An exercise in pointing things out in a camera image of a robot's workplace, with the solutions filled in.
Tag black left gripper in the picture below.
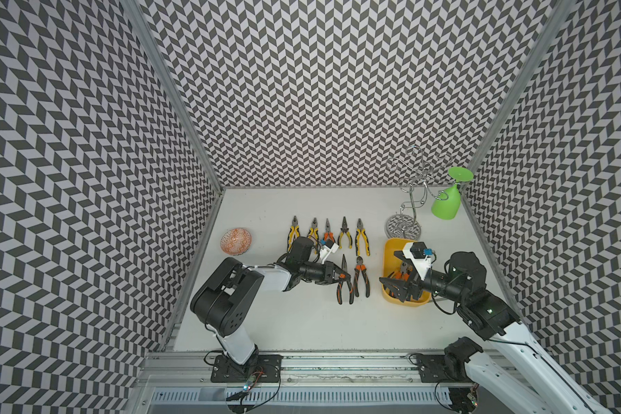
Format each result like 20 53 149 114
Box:
299 259 350 285

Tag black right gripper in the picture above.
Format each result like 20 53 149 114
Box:
378 267 467 304

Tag orange black long-nose pliers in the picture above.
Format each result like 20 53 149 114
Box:
335 253 355 305

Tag orange black diagonal cutters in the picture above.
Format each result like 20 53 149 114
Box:
353 256 371 298

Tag orange black needle-nose pliers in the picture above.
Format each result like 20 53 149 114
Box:
322 219 336 244

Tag small yellow needle-nose pliers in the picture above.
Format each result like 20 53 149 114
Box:
337 217 354 249

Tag large yellow black pliers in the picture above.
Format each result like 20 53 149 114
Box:
355 218 371 256

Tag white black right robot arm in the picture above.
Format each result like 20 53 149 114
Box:
380 243 608 413

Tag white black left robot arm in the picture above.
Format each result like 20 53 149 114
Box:
190 237 355 367

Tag yellow plastic storage box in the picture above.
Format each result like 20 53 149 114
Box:
381 238 431 307

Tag green plastic wine glass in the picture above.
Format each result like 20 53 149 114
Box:
431 167 474 220

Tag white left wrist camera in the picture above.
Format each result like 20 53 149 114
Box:
318 239 339 264

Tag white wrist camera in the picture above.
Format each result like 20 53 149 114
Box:
403 241 436 280
318 239 339 264

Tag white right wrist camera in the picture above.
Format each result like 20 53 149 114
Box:
403 241 436 280

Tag chrome wire glass stand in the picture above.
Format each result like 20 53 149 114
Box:
385 145 449 241

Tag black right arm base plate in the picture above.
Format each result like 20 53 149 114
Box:
408 353 477 384

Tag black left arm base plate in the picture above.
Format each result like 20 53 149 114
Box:
210 354 283 384

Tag aluminium front rail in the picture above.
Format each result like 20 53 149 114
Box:
124 350 524 413

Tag aluminium corner post right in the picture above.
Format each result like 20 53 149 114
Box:
469 0 576 174

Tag aluminium corner post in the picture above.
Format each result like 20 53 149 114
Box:
469 0 576 174
120 0 224 194

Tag aluminium corner post left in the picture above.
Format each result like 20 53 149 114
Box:
120 0 224 194

